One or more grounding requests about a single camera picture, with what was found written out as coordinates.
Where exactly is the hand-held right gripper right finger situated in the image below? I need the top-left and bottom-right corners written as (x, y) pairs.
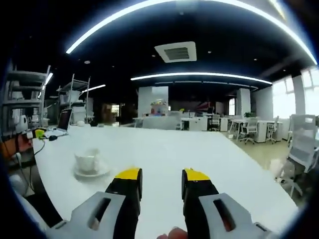
top-left (181, 168), bottom-right (275, 239)

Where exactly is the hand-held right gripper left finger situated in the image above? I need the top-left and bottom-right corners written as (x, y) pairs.
top-left (44, 167), bottom-right (143, 239)

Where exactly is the white saucer coffee tray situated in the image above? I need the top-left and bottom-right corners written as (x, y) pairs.
top-left (73, 165), bottom-right (112, 178)

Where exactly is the white coffee cup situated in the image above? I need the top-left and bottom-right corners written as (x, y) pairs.
top-left (74, 147), bottom-right (101, 174)

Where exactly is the white tabletop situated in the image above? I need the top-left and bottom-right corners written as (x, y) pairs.
top-left (32, 124), bottom-right (300, 239)

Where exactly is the person's left hand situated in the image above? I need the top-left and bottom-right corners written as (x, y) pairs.
top-left (16, 135), bottom-right (34, 152)

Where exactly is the person's right hand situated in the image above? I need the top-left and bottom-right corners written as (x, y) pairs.
top-left (157, 226), bottom-right (189, 239)

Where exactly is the white laptop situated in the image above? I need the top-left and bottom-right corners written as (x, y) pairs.
top-left (50, 108), bottom-right (73, 136)

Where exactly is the metal shelving rack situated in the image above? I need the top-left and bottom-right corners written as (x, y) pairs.
top-left (1, 65), bottom-right (51, 140)
top-left (58, 73), bottom-right (92, 125)

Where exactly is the person's white clothing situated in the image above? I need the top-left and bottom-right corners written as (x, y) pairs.
top-left (9, 173), bottom-right (64, 239)

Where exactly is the white mesh office chair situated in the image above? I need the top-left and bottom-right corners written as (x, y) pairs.
top-left (273, 114), bottom-right (319, 198)

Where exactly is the short ceiling light strip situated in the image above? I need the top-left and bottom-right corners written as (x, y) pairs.
top-left (130, 72), bottom-right (273, 85)

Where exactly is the ceiling air vent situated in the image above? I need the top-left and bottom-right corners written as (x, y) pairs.
top-left (154, 41), bottom-right (197, 63)

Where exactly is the long curved ceiling light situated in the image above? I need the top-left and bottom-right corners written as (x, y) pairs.
top-left (65, 0), bottom-right (319, 66)

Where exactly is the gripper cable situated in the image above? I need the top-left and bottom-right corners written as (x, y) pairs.
top-left (18, 138), bottom-right (47, 193)

